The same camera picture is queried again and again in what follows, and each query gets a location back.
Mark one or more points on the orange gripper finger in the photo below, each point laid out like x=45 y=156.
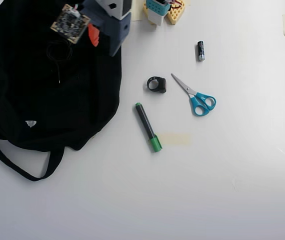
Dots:
x=94 y=35

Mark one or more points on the bare camera circuit board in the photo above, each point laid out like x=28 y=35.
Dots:
x=70 y=23

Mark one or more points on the black fabric bag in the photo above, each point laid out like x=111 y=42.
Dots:
x=57 y=100

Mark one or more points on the black cylindrical battery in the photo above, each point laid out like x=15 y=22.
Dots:
x=200 y=51

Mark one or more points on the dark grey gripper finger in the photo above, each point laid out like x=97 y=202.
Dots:
x=116 y=47

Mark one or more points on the black marker with green cap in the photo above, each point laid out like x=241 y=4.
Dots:
x=146 y=125

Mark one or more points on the beige masking tape strip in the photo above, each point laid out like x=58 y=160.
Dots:
x=137 y=10

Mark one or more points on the yellow perforated base clamp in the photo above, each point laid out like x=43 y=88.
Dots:
x=176 y=15

